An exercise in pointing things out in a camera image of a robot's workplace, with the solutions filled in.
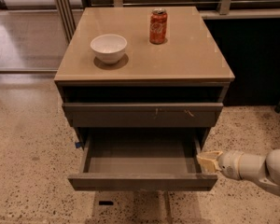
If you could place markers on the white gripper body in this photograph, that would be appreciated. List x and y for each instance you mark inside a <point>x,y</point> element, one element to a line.
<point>230,165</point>

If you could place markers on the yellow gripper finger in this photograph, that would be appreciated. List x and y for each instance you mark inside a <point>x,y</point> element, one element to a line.
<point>209,156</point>
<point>209,166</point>

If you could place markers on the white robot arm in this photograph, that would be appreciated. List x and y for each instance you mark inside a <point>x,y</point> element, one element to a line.
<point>263,171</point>

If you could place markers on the grey drawer cabinet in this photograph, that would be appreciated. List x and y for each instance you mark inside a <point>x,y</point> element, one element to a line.
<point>187,68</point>

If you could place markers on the grey top drawer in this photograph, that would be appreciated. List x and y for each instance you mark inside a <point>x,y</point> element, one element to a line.
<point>159,115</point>

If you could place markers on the dark floor slot plate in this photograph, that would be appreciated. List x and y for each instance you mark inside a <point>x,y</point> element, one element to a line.
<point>106,203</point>

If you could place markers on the blue tape piece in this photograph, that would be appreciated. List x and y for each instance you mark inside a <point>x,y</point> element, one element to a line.
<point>78,144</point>

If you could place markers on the orange soda can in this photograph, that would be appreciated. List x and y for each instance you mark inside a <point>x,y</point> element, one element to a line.
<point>158,26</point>

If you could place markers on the white ceramic bowl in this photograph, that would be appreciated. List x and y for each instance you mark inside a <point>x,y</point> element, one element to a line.
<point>109,48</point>

